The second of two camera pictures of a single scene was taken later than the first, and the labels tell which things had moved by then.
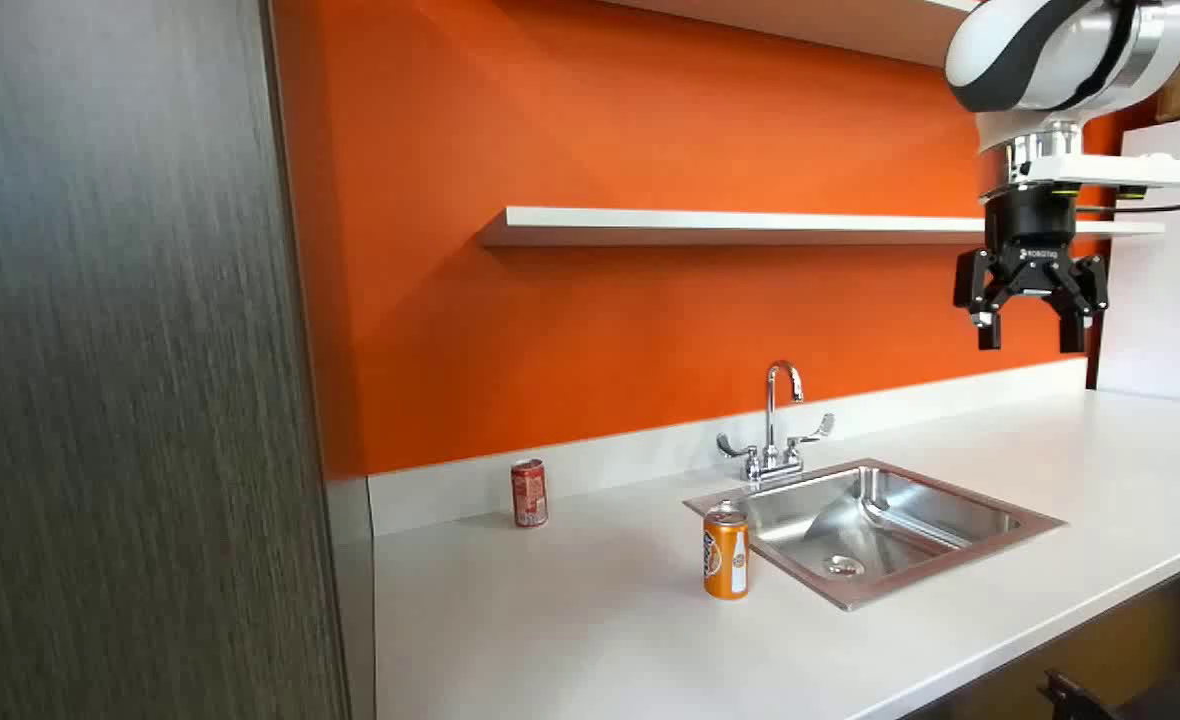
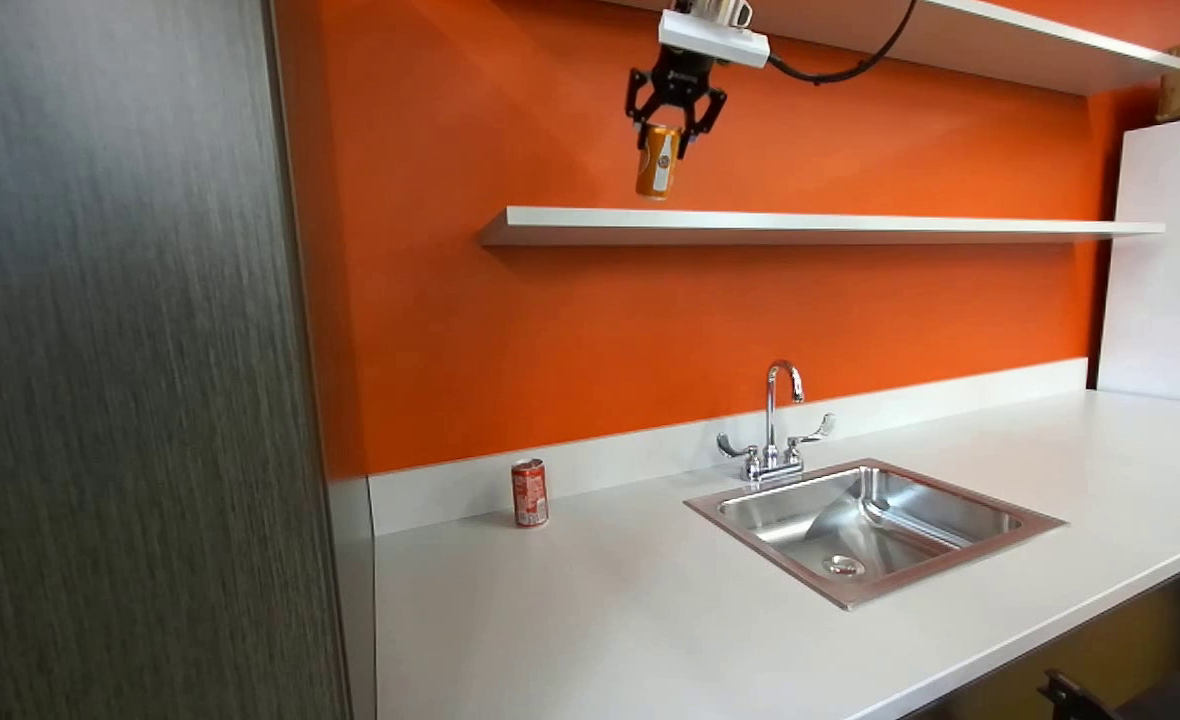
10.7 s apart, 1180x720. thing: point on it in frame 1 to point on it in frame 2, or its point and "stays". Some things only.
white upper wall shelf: (894, 31) stays
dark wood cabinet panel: (135, 473) stays
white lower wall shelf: (798, 221) stays
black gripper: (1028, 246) to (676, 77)
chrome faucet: (779, 460) stays
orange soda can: (727, 556) to (658, 158)
